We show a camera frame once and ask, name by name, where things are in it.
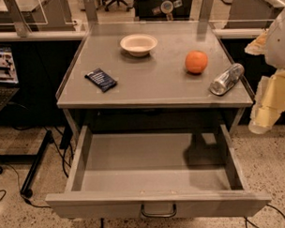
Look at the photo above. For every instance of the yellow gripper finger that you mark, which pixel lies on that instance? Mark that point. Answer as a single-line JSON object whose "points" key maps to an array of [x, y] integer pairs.
{"points": [[257, 46], [269, 103]]}

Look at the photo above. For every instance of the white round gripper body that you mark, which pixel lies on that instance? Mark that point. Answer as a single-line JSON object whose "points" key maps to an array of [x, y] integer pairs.
{"points": [[279, 45]]}

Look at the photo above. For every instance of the orange fruit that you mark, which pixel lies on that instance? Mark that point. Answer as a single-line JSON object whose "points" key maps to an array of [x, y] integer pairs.
{"points": [[196, 61]]}

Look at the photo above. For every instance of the grey open top drawer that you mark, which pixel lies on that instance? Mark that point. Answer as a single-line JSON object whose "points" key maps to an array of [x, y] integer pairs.
{"points": [[112, 175]]}

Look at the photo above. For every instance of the silver metal can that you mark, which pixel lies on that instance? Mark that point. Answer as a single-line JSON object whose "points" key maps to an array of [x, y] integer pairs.
{"points": [[227, 79]]}

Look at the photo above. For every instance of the black case with stickers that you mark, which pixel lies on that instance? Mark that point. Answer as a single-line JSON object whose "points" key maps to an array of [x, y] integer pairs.
{"points": [[162, 10]]}

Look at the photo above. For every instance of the white paper bowl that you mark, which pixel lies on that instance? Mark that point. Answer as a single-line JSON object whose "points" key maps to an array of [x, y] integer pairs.
{"points": [[138, 45]]}

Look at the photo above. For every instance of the grey metal cabinet table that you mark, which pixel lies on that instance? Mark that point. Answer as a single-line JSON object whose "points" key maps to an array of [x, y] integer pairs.
{"points": [[159, 80]]}

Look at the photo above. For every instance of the black office chair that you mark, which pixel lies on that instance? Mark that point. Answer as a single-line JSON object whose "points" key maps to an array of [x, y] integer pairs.
{"points": [[108, 3]]}

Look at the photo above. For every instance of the dark blue snack packet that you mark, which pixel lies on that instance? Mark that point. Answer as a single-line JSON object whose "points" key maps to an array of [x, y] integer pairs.
{"points": [[101, 79]]}

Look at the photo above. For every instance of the black desk leg stand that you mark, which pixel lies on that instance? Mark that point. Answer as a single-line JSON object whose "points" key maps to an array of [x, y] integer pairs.
{"points": [[33, 160]]}

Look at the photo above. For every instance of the laptop with lit screen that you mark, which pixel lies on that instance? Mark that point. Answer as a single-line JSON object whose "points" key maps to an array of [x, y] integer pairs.
{"points": [[9, 81]]}

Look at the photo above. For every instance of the metal drawer handle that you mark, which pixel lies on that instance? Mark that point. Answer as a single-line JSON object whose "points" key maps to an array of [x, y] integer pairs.
{"points": [[158, 211]]}

